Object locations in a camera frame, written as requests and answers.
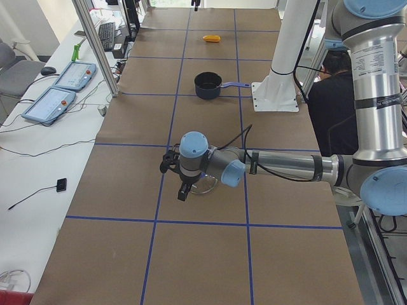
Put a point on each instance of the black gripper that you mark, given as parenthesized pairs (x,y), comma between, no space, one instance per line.
(186,179)

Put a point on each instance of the glass pot lid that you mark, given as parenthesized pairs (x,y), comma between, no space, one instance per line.
(205,184)

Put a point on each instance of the yellow corn cob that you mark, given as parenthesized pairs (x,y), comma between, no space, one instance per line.
(212,38)

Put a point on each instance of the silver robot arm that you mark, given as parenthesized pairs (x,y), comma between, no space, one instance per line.
(366,108)

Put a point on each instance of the dark blue saucepan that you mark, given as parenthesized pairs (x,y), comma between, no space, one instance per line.
(208,85)

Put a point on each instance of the small black device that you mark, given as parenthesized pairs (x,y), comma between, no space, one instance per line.
(61,185)

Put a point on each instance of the upper blue teach pendant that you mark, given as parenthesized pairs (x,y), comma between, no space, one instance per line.
(75,76)

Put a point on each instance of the blue teach pendant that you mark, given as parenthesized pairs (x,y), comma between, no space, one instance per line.
(75,76)
(49,106)

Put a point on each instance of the lower blue teach pendant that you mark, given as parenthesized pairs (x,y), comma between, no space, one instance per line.
(49,106)

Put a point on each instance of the person behind table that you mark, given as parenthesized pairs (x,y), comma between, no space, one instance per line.
(331,106)

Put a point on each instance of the black keyboard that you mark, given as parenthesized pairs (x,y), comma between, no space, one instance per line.
(106,34)

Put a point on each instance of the black computer mouse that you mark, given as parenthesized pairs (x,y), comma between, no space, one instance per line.
(47,70)

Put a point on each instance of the white camera mast base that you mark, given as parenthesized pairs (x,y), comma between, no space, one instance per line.
(277,92)

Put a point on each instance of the aluminium frame post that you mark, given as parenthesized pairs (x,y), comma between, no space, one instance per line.
(95,44)

